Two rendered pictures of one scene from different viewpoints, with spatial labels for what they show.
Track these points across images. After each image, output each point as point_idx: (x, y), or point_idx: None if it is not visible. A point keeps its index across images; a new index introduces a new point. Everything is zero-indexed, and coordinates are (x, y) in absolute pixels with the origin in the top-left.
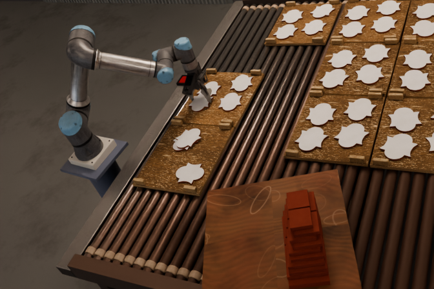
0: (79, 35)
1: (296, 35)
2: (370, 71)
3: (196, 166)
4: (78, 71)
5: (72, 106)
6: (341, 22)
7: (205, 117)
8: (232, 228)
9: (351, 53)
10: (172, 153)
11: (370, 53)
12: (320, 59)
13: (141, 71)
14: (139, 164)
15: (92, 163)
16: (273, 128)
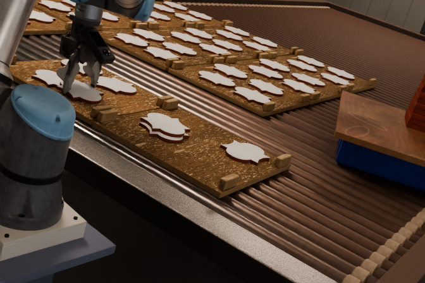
0: None
1: (31, 23)
2: (176, 46)
3: (237, 143)
4: None
5: (4, 77)
6: (55, 13)
7: (123, 105)
8: (405, 143)
9: (131, 35)
10: (179, 146)
11: (145, 35)
12: None
13: None
14: (160, 180)
15: (80, 218)
16: (200, 100)
